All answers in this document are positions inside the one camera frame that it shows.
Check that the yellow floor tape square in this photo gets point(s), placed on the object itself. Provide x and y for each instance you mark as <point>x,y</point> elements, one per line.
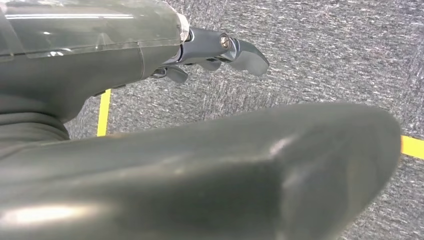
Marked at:
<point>103,112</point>

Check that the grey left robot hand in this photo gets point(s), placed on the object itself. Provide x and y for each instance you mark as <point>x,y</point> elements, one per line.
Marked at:
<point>198,182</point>

